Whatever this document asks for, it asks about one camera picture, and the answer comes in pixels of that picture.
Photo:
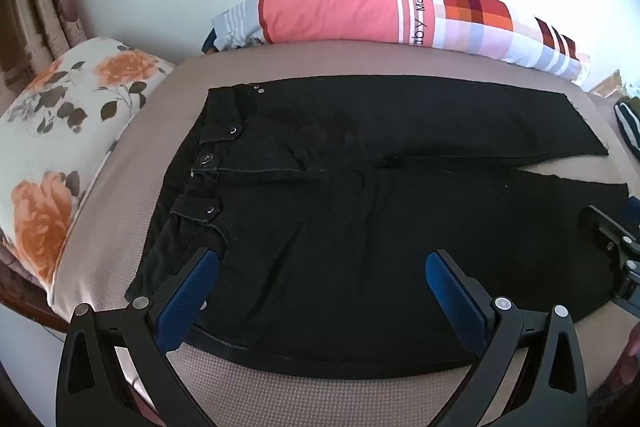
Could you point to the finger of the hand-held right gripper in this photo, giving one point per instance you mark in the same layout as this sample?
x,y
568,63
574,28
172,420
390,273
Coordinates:
x,y
602,224

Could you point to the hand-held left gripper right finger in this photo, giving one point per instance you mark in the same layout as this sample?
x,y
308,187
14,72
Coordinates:
x,y
455,302

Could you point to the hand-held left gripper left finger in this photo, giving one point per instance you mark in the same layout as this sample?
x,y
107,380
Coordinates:
x,y
187,302

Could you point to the black pants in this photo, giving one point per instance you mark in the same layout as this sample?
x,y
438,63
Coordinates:
x,y
350,207

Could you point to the person's right forearm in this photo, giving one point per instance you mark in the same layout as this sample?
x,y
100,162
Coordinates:
x,y
617,407

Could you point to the person's right hand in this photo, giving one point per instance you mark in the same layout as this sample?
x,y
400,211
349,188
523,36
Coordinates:
x,y
633,357

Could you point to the dark striped cloth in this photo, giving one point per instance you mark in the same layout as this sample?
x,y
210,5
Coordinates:
x,y
629,127

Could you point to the brown wooden furniture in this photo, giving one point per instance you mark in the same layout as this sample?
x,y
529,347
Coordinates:
x,y
607,86

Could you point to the beige bed cover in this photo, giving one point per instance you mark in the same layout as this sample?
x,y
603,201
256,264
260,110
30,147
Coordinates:
x,y
150,157

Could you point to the floral pillow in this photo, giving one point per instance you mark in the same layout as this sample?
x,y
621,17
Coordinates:
x,y
50,132

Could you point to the pink checkered quilt roll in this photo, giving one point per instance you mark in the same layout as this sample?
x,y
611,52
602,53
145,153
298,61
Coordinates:
x,y
325,7

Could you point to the dark wooden bed frame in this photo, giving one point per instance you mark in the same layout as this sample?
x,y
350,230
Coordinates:
x,y
30,309

